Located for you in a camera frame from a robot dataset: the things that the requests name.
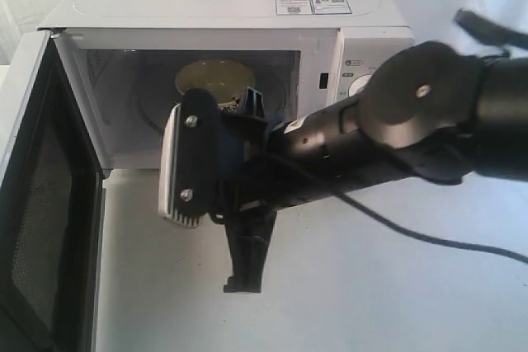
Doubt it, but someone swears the blue white warning sticker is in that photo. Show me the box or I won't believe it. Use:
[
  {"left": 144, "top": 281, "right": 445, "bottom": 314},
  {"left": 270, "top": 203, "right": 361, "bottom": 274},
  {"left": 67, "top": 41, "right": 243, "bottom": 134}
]
[{"left": 275, "top": 0, "right": 352, "bottom": 16}]

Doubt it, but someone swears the white microwave door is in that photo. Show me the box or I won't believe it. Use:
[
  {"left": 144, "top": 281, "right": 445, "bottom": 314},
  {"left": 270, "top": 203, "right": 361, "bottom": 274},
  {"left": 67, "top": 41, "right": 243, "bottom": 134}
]
[{"left": 1, "top": 31, "right": 104, "bottom": 351}]

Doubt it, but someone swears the white Midea microwave body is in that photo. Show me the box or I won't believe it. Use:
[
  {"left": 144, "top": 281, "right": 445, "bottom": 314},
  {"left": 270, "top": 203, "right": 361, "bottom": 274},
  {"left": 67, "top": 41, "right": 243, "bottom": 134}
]
[{"left": 40, "top": 0, "right": 414, "bottom": 170}]

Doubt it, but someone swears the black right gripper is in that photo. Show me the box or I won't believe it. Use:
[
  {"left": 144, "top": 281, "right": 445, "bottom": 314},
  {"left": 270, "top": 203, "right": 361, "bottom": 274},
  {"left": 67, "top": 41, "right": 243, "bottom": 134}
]
[{"left": 209, "top": 87, "right": 284, "bottom": 293}]

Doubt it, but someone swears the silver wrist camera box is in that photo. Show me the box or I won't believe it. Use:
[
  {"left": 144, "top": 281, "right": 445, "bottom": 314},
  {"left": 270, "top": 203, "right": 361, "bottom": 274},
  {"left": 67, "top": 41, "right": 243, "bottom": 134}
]
[{"left": 158, "top": 89, "right": 221, "bottom": 229}]

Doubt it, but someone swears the white plastic control dial knob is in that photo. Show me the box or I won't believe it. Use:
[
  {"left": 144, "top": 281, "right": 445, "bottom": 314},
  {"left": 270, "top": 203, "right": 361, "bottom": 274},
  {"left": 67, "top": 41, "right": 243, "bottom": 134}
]
[{"left": 347, "top": 74, "right": 372, "bottom": 97}]

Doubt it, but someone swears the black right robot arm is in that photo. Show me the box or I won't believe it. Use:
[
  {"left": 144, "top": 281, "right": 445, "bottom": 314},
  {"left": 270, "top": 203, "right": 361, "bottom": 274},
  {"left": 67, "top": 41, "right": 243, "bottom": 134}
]
[{"left": 211, "top": 9, "right": 527, "bottom": 293}]

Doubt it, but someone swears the black camera cable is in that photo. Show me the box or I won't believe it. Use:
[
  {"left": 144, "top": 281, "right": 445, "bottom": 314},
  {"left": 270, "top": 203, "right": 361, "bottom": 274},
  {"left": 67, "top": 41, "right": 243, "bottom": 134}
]
[{"left": 208, "top": 133, "right": 528, "bottom": 265}]

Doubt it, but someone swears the white ceramic bowl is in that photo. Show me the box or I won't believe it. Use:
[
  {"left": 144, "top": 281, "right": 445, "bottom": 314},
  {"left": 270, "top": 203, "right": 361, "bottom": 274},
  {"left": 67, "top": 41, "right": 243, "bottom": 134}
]
[{"left": 175, "top": 59, "right": 257, "bottom": 113}]

